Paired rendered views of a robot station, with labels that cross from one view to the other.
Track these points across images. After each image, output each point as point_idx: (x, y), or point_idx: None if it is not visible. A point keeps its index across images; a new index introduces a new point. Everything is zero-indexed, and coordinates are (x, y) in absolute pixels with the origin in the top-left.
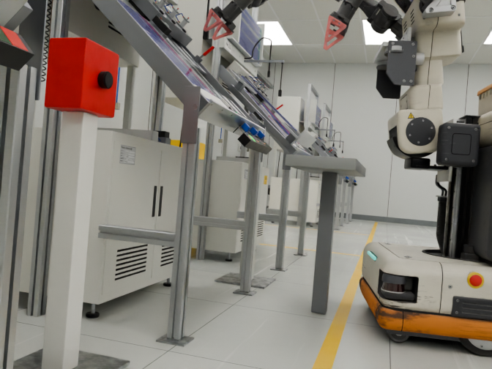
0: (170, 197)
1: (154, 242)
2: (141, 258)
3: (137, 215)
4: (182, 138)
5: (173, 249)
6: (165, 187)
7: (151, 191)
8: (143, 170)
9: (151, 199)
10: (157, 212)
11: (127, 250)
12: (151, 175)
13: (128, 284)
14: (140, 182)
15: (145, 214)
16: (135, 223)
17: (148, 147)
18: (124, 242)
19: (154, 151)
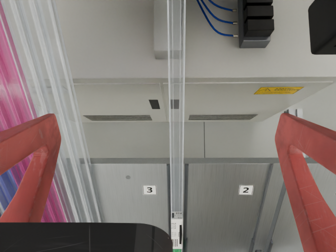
0: (210, 103)
1: None
2: (139, 117)
3: (112, 108)
4: None
5: (222, 117)
6: (189, 99)
7: (143, 101)
8: (103, 94)
9: (144, 104)
10: (166, 107)
11: (104, 115)
12: (135, 96)
13: (119, 121)
14: (102, 99)
15: (132, 108)
16: (112, 110)
17: (111, 83)
18: (95, 114)
19: (133, 85)
